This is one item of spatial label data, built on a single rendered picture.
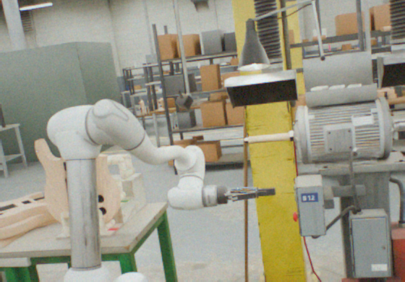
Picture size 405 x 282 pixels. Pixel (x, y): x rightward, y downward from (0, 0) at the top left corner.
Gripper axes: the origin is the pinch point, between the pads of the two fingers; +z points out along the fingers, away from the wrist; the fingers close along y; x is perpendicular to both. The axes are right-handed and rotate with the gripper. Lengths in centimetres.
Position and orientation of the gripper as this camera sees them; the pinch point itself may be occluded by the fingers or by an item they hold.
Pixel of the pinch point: (266, 191)
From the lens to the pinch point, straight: 195.7
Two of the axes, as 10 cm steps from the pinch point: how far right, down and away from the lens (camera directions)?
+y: -1.9, 2.5, -9.5
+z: 9.7, -0.9, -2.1
